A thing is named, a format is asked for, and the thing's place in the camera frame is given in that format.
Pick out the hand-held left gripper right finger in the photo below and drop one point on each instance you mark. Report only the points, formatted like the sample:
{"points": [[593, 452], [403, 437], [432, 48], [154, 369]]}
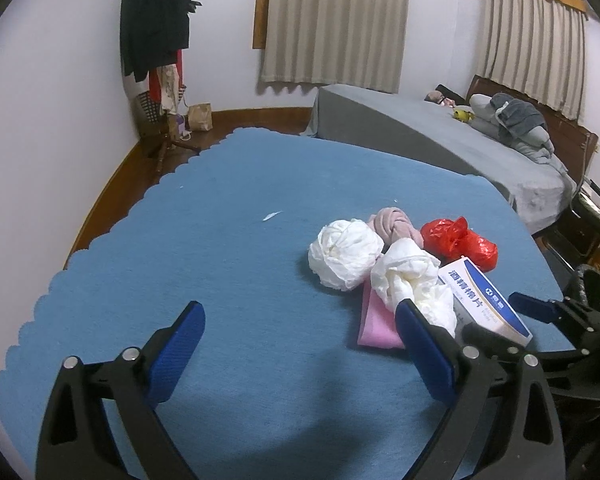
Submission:
{"points": [[427, 355]]}

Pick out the small white paper scrap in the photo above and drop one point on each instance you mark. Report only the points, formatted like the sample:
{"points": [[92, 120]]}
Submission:
{"points": [[271, 216]]}

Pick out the wide beige curtain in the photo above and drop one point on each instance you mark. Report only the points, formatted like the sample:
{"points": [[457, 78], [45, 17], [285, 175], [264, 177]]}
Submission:
{"points": [[335, 20]]}

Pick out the round white tissue wad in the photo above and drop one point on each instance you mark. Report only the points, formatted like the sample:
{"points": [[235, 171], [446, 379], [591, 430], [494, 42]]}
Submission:
{"points": [[345, 255]]}

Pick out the cream tote bag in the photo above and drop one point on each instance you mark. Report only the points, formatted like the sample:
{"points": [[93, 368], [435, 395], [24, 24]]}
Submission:
{"points": [[170, 87]]}

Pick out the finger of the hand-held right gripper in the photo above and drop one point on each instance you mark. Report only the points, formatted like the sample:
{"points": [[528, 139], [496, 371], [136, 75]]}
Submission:
{"points": [[490, 337], [532, 305]]}

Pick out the pink plush toy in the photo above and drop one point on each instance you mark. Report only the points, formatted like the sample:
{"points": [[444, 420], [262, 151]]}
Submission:
{"points": [[437, 99]]}

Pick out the white and blue box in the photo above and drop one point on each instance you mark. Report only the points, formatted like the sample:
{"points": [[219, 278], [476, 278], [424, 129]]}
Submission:
{"points": [[485, 300]]}

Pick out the bed with grey sheet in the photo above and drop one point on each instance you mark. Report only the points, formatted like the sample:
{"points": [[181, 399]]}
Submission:
{"points": [[420, 135]]}

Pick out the black metal chair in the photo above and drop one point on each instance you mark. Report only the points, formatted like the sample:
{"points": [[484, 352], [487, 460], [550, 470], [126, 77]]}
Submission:
{"points": [[587, 220]]}

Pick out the narrow beige curtain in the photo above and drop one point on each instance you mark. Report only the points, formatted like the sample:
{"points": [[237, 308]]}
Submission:
{"points": [[530, 55]]}

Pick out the brown paper bag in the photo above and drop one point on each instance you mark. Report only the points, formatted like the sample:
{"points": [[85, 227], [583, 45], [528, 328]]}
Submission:
{"points": [[200, 119]]}

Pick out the red garment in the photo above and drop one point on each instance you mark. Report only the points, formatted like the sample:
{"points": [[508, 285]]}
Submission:
{"points": [[154, 85]]}

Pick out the black lined trash bin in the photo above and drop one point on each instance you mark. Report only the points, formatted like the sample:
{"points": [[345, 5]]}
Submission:
{"points": [[597, 285]]}

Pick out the blue blanket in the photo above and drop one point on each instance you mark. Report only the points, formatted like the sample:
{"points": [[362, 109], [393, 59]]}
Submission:
{"points": [[220, 270]]}

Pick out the yellow plush toy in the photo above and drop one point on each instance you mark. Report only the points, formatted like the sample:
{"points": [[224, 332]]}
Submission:
{"points": [[462, 115]]}

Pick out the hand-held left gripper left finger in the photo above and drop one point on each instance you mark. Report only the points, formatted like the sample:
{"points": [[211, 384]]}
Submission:
{"points": [[177, 350]]}

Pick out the grey pillows and clothes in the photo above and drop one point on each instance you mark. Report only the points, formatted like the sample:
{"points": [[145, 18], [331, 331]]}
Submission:
{"points": [[530, 140]]}

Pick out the wooden coat rack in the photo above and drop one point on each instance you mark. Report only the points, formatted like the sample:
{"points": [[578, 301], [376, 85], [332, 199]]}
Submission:
{"points": [[167, 142]]}

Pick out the pink cloth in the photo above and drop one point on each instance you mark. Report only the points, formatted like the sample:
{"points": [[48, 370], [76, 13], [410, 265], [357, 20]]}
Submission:
{"points": [[377, 325], [395, 225]]}

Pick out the black jacket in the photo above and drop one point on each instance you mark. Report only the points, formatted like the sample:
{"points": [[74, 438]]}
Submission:
{"points": [[155, 20]]}

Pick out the dark grey blanket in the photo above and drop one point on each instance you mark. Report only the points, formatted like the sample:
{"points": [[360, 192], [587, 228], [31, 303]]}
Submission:
{"points": [[522, 115]]}

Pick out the wooden window frame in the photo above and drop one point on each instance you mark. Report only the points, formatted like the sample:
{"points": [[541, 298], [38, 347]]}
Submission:
{"points": [[261, 5]]}

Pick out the dark wooden headboard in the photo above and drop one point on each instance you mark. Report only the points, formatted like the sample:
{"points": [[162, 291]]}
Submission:
{"points": [[570, 135]]}

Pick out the red plastic bag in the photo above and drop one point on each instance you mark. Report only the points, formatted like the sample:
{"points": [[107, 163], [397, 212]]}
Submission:
{"points": [[455, 240]]}

